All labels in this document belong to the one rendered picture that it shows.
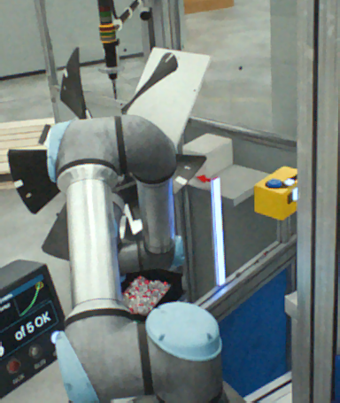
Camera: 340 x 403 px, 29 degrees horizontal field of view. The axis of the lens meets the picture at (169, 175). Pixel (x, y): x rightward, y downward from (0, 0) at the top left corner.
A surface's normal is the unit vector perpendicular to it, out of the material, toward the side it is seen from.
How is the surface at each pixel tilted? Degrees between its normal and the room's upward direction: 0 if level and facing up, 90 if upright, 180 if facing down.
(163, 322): 8
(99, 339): 34
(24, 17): 90
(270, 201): 90
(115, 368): 59
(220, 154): 90
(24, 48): 90
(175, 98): 50
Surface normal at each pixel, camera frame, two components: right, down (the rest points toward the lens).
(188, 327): 0.05, -0.91
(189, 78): -0.57, -0.30
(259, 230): -0.67, 0.36
